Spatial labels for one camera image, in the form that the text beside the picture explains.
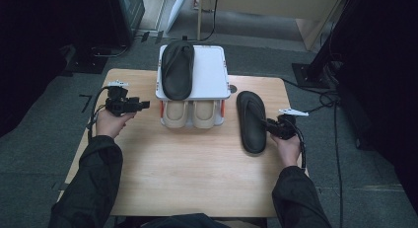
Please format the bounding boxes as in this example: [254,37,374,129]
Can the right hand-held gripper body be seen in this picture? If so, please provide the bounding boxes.
[271,108,310,140]

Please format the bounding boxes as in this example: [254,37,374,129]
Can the person's right hand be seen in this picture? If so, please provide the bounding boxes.
[269,133,302,169]

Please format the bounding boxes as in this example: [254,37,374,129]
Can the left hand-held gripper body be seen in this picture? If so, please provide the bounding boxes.
[104,79,139,117]

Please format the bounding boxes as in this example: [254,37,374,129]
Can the person's left hand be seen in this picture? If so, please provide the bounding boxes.
[96,109,138,140]

